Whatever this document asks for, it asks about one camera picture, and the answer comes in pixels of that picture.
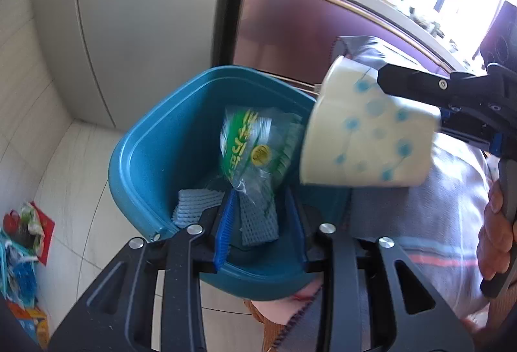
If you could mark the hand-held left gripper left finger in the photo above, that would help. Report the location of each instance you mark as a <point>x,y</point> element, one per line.
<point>224,233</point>

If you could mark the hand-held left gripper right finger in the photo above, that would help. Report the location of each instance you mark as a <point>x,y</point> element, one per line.
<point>295,227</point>

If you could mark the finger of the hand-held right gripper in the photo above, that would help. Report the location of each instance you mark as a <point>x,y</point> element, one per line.
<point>424,87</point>

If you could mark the blue dotted paper cup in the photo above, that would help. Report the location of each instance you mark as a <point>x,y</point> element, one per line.
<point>363,142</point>

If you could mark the blue plastic bin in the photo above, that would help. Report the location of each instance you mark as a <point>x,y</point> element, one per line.
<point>169,158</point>

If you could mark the green printed plastic bag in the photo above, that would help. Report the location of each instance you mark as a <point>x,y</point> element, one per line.
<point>246,142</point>

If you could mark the person's right hand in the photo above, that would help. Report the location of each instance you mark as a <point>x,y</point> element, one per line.
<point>494,239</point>

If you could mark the pink cloth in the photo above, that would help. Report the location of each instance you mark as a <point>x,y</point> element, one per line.
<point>274,311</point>

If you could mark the grey checked cloth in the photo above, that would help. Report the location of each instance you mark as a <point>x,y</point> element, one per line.
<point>424,223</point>

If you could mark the purple kitchen counter cabinet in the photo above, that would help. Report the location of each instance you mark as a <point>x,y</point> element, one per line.
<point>282,21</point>

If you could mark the pile of colourful packaging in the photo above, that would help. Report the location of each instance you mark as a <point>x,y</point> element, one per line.
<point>24,255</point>

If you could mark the grey refrigerator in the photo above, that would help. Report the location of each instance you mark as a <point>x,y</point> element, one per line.
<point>141,13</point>

